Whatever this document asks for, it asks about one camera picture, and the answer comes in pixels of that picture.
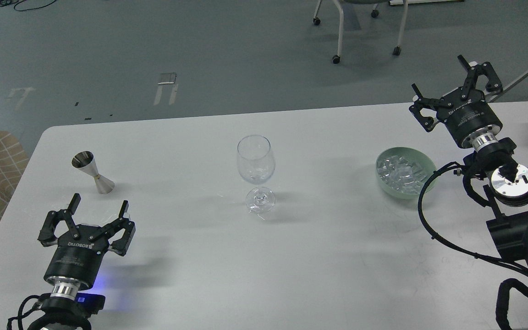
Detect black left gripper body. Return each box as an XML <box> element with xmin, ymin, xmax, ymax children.
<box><xmin>44</xmin><ymin>224</ymin><xmax>109</xmax><ymax>290</ymax></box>

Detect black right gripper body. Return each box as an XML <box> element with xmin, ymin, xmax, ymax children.
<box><xmin>438</xmin><ymin>89</ymin><xmax>502</xmax><ymax>148</ymax></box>

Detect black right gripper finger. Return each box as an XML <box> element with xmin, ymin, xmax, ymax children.
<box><xmin>409</xmin><ymin>83</ymin><xmax>450</xmax><ymax>133</ymax></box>
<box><xmin>457</xmin><ymin>55</ymin><xmax>503</xmax><ymax>99</ymax></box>

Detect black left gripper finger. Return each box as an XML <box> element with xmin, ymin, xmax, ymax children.
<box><xmin>94</xmin><ymin>200</ymin><xmax>136</xmax><ymax>256</ymax></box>
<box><xmin>38</xmin><ymin>193</ymin><xmax>81</xmax><ymax>247</ymax></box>

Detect steel double jigger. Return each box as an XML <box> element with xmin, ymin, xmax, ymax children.
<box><xmin>71</xmin><ymin>151</ymin><xmax>115</xmax><ymax>194</ymax></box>

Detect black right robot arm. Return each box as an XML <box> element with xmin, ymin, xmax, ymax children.
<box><xmin>409</xmin><ymin>55</ymin><xmax>528</xmax><ymax>330</ymax></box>

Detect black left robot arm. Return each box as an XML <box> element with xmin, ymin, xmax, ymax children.
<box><xmin>6</xmin><ymin>193</ymin><xmax>136</xmax><ymax>330</ymax></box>

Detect pile of ice cubes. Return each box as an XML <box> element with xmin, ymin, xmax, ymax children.
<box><xmin>376</xmin><ymin>154</ymin><xmax>427</xmax><ymax>194</ymax></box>

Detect clear wine glass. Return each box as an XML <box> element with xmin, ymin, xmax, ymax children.
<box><xmin>236</xmin><ymin>134</ymin><xmax>276</xmax><ymax>215</ymax></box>

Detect green bowl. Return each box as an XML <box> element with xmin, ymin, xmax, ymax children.
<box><xmin>375</xmin><ymin>147</ymin><xmax>437</xmax><ymax>200</ymax></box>

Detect white rolling chair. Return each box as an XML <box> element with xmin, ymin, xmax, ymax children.
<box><xmin>313</xmin><ymin>0</ymin><xmax>411</xmax><ymax>64</ymax></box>

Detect black floor cables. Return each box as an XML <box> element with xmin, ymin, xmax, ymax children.
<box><xmin>0</xmin><ymin>0</ymin><xmax>58</xmax><ymax>20</ymax></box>

